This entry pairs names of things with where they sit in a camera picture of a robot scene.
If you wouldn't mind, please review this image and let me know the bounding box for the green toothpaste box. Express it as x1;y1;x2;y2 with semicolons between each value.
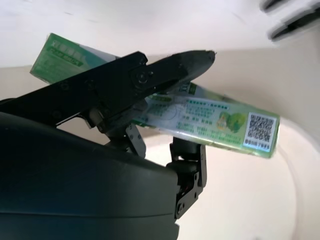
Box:
29;32;280;160

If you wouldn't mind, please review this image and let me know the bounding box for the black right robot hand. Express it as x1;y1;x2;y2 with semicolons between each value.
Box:
0;49;217;240

